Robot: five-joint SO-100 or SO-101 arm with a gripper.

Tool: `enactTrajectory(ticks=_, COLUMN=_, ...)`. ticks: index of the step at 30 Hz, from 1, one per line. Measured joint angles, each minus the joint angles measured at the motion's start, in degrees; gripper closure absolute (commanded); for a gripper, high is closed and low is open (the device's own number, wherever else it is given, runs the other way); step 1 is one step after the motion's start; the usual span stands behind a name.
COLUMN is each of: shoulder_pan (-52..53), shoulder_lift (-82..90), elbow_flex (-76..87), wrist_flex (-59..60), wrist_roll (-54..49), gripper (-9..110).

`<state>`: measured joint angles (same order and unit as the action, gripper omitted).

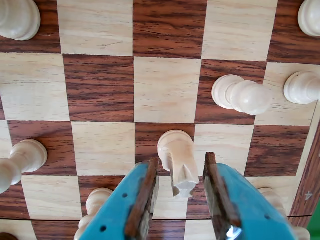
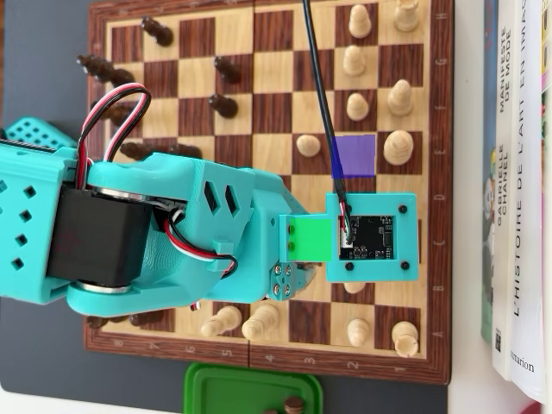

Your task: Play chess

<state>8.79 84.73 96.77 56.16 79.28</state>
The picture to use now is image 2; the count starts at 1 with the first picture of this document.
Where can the dark grey table mat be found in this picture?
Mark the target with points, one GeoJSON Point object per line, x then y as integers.
{"type": "Point", "coordinates": [34, 366]}

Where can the white Gabrielle Chanel book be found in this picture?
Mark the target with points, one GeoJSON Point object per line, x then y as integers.
{"type": "Point", "coordinates": [502, 172]}

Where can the book with colourful page edge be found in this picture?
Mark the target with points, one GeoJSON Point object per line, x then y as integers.
{"type": "Point", "coordinates": [547, 172]}

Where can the light wooden king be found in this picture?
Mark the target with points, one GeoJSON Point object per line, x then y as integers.
{"type": "Point", "coordinates": [397, 148]}

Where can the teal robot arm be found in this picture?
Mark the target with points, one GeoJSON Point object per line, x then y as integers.
{"type": "Point", "coordinates": [172, 185]}

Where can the wooden folding chess board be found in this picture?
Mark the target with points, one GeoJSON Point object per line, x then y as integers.
{"type": "Point", "coordinates": [276, 108]}

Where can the light wooden queen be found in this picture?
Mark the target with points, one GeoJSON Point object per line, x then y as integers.
{"type": "Point", "coordinates": [261, 322]}

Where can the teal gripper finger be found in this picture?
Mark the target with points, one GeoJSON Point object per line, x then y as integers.
{"type": "Point", "coordinates": [286, 280]}

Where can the teal illustrated book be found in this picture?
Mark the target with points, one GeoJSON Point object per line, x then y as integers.
{"type": "Point", "coordinates": [488, 215]}

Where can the light wooden rook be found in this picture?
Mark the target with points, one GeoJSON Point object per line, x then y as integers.
{"type": "Point", "coordinates": [406, 15]}
{"type": "Point", "coordinates": [405, 338]}

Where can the light wooden bishop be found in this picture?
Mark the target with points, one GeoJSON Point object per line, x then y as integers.
{"type": "Point", "coordinates": [399, 99]}
{"type": "Point", "coordinates": [223, 321]}

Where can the dark wooden king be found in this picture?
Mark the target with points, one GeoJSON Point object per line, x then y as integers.
{"type": "Point", "coordinates": [105, 72]}

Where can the pink round object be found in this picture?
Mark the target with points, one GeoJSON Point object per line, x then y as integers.
{"type": "Point", "coordinates": [538, 409]}

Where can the captured dark wooden pawn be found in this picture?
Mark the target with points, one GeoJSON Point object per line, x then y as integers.
{"type": "Point", "coordinates": [294, 404]}
{"type": "Point", "coordinates": [271, 411]}

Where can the white art history book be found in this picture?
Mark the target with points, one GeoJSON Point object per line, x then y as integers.
{"type": "Point", "coordinates": [526, 215]}

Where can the dark wooden rook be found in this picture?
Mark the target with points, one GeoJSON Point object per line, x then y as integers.
{"type": "Point", "coordinates": [101, 321]}
{"type": "Point", "coordinates": [118, 113]}

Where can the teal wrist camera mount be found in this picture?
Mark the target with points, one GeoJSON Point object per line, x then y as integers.
{"type": "Point", "coordinates": [371, 205]}

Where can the light wooden pawn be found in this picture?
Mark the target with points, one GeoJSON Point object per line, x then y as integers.
{"type": "Point", "coordinates": [354, 287]}
{"type": "Point", "coordinates": [358, 332]}
{"type": "Point", "coordinates": [359, 21]}
{"type": "Point", "coordinates": [354, 61]}
{"type": "Point", "coordinates": [308, 145]}
{"type": "Point", "coordinates": [357, 107]}

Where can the dark wooden bishop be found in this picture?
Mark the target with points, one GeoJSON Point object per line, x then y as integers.
{"type": "Point", "coordinates": [138, 150]}

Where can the green plastic tray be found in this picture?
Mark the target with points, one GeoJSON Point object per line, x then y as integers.
{"type": "Point", "coordinates": [233, 388]}

